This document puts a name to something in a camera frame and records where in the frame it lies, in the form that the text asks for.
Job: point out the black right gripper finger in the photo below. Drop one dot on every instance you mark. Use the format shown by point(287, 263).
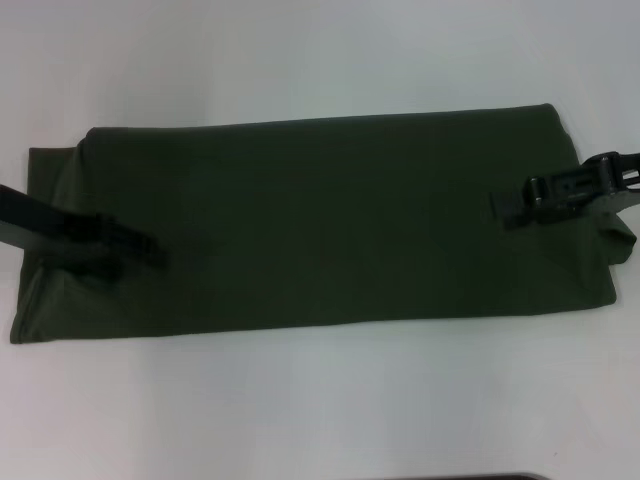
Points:
point(620, 202)
point(550, 192)

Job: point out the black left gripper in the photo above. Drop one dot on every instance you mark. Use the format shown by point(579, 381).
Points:
point(30, 220)

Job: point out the dark green FREE t-shirt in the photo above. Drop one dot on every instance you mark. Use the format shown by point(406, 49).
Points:
point(325, 225)

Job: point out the dark flat strip grey rim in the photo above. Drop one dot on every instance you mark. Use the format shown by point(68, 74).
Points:
point(500, 476)

